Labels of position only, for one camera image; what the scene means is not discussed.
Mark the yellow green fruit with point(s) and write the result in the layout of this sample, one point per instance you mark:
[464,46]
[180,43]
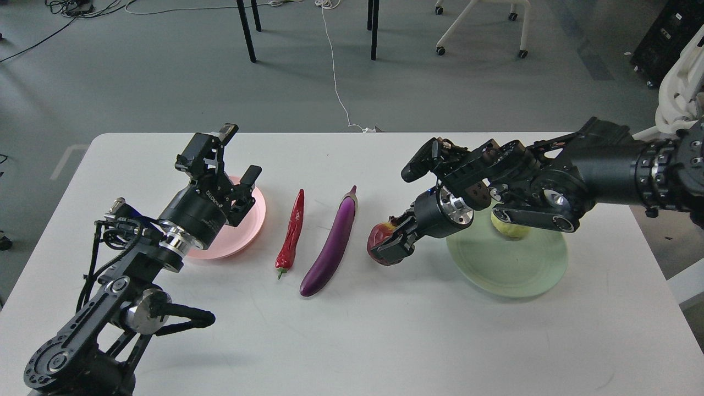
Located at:
[509,230]

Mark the red pomegranate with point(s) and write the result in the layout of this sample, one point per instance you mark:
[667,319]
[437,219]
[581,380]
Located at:
[386,245]

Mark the red chili pepper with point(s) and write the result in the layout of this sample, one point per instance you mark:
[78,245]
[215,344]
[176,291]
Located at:
[286,256]

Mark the green plate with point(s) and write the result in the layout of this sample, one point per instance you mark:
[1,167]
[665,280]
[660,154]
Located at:
[509,268]

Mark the black cabinet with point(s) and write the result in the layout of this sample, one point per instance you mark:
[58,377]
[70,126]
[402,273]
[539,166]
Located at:
[660,47]

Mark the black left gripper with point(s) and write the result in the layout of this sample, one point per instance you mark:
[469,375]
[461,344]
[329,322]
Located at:
[200,215]

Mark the purple eggplant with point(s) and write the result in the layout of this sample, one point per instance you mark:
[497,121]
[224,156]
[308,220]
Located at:
[334,248]

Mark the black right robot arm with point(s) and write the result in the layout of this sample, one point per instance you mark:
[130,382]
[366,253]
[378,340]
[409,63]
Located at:
[549,185]

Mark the white office chair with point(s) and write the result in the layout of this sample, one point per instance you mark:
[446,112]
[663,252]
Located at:
[680,94]

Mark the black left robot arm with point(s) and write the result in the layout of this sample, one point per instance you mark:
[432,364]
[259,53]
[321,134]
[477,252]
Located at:
[120,308]

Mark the pink plate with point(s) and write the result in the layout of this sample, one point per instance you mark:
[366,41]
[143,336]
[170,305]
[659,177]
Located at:
[232,240]

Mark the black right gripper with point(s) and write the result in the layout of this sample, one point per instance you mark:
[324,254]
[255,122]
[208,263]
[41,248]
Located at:
[435,213]

